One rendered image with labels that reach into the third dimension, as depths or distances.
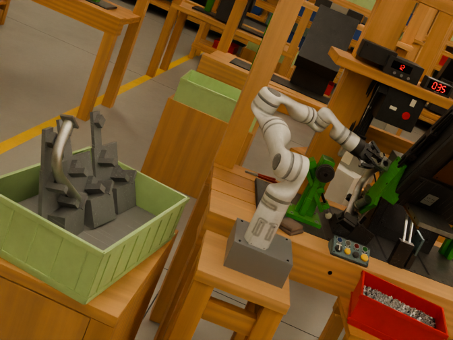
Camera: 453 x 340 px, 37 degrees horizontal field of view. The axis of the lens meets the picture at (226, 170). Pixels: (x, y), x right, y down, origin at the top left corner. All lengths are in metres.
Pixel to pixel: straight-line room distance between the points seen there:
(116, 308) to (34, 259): 0.26
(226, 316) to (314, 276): 0.49
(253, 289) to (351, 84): 1.16
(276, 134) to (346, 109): 0.80
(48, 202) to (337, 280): 1.16
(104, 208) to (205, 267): 0.37
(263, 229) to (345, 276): 0.52
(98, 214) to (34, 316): 0.39
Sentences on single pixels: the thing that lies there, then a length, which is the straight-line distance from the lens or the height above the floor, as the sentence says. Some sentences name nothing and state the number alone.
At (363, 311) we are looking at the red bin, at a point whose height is 0.87.
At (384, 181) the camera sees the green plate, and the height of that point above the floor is 1.17.
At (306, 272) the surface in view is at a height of 0.80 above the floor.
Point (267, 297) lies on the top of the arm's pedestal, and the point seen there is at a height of 0.85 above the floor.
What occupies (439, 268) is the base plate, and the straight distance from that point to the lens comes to 3.00.
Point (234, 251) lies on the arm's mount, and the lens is 2.20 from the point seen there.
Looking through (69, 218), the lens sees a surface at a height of 0.92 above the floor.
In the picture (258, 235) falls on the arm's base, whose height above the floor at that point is 0.99.
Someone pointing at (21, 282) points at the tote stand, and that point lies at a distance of 1.96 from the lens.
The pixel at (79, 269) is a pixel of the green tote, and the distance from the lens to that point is 1.86.
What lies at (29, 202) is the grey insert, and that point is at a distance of 2.19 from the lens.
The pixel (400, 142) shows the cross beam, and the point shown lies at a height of 1.26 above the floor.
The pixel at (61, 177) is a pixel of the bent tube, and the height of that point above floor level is 1.05.
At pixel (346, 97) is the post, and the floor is 1.37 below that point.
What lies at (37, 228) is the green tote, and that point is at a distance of 1.89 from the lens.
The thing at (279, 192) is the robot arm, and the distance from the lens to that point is 2.16.
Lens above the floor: 1.82
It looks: 18 degrees down
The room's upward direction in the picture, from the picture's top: 23 degrees clockwise
